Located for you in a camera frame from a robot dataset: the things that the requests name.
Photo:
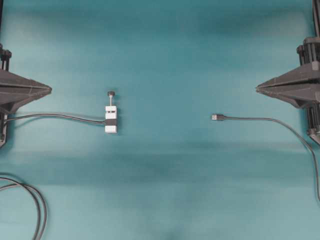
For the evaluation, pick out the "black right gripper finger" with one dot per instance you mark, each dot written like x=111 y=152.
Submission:
x=303 y=74
x=298 y=98

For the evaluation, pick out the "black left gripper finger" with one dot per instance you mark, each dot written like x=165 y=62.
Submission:
x=9 y=79
x=11 y=101

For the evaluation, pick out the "white clamp block with screw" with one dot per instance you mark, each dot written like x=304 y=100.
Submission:
x=111 y=121

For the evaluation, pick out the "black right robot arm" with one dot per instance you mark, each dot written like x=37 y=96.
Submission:
x=300 y=87

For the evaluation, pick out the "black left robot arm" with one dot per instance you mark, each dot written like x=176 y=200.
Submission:
x=5 y=56

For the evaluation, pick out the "black frame post right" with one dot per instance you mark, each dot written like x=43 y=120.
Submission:
x=316 y=16

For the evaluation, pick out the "black frame post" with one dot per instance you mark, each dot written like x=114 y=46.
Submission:
x=1 y=15
x=316 y=16

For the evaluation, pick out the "black frame post left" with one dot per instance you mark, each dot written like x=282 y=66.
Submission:
x=1 y=15

